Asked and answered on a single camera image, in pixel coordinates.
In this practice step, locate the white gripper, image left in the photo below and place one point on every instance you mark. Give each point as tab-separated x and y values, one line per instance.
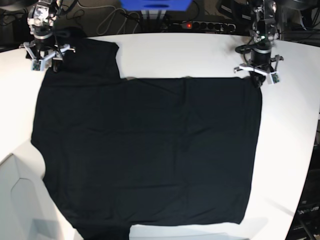
47	56

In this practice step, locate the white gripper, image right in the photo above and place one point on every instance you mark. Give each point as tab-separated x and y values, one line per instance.
259	71

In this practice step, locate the black T-shirt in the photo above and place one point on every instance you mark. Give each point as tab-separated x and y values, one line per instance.
144	151

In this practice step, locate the black power strip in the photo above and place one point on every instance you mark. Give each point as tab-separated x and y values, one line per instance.
203	27

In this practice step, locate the blue box overhead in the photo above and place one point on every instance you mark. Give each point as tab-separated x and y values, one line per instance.
168	5

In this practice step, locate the white side table panel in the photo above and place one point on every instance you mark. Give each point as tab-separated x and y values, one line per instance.
27	212

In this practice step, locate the black equipment with white lettering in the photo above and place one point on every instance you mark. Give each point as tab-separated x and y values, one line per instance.
306	221

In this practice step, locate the wrist camera, image right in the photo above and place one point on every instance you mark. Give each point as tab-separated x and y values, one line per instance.
273	78

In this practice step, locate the wrist camera, image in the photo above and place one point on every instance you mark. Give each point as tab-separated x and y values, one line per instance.
38	65
273	78

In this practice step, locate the wrist camera, image left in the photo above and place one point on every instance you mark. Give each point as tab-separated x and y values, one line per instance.
38	65

